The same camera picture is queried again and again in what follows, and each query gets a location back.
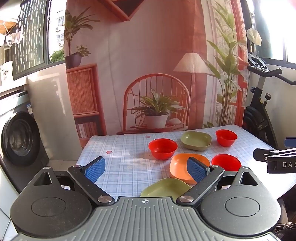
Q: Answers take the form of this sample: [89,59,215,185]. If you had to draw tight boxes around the orange plate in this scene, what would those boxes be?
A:
[170,153,210,184]

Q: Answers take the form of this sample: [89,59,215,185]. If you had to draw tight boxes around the green plate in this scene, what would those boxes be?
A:
[180,131,212,151]
[140,178,191,202]

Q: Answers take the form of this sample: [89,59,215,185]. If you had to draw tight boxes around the hanging laundry clothes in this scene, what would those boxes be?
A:
[1,20,24,50]

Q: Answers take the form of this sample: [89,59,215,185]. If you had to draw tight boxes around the printed room backdrop cloth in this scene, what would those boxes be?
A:
[65,1,247,147]

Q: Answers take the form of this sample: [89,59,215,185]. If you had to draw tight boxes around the washing machine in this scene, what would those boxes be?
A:
[0,85,50,241]

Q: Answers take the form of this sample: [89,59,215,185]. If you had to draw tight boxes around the blue plaid tablecloth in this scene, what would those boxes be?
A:
[77,125,295,199]

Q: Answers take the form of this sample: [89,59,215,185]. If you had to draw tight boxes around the white paper bag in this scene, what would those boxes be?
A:
[1,61,14,85]

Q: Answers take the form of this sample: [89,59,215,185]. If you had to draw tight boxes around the red bowl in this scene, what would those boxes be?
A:
[148,138,178,161]
[215,129,238,147]
[211,154,242,171]

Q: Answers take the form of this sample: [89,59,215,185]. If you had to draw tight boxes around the window with lattice grille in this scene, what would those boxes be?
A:
[5,1,67,79]

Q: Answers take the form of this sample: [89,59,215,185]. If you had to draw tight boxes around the black exercise bike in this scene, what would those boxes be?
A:
[241,28,296,150]

